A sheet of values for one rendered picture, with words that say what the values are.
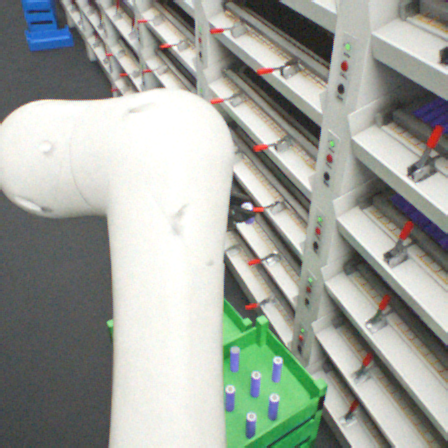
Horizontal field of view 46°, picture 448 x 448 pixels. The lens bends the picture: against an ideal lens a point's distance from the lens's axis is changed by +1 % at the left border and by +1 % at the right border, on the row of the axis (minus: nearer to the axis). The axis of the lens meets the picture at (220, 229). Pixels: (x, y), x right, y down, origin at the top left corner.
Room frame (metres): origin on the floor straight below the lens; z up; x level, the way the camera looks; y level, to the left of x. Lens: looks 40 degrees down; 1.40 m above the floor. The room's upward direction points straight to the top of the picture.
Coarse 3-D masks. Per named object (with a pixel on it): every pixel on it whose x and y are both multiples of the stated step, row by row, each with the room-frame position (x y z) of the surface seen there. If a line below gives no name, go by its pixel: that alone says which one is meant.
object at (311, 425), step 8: (312, 416) 0.55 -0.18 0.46; (320, 416) 0.55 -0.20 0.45; (304, 424) 0.53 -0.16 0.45; (312, 424) 0.54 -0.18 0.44; (296, 432) 0.52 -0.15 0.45; (304, 432) 0.53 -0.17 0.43; (312, 432) 0.54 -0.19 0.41; (280, 440) 0.50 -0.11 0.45; (288, 440) 0.51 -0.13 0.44; (296, 440) 0.52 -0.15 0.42
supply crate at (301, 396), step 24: (240, 336) 0.68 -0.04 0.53; (264, 336) 0.70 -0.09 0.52; (240, 360) 0.66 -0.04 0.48; (264, 360) 0.66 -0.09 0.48; (288, 360) 0.64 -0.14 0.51; (240, 384) 0.60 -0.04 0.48; (264, 384) 0.60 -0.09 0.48; (288, 384) 0.60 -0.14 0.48; (312, 384) 0.58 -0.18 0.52; (240, 408) 0.55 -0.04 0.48; (264, 408) 0.55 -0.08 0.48; (288, 408) 0.55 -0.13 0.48; (312, 408) 0.54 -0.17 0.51; (240, 432) 0.50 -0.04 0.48; (264, 432) 0.47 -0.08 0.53
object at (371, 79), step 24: (360, 0) 0.88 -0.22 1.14; (360, 24) 0.87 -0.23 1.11; (336, 48) 0.92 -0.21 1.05; (360, 48) 0.86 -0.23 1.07; (336, 72) 0.91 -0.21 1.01; (360, 72) 0.85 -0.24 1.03; (384, 72) 0.87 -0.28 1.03; (360, 96) 0.85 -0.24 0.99; (336, 120) 0.89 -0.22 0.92; (336, 168) 0.87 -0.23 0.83; (360, 168) 0.86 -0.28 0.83; (336, 192) 0.86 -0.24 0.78; (312, 216) 0.92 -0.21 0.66; (336, 240) 0.85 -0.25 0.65; (312, 264) 0.90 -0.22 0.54; (312, 312) 0.87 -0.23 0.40; (312, 336) 0.85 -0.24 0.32; (312, 360) 0.85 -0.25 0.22
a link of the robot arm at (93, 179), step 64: (128, 128) 0.34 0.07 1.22; (192, 128) 0.33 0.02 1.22; (128, 192) 0.31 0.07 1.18; (192, 192) 0.31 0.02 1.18; (128, 256) 0.29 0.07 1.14; (192, 256) 0.28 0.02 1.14; (128, 320) 0.26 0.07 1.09; (192, 320) 0.26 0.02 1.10; (128, 384) 0.23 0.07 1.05; (192, 384) 0.23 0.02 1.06
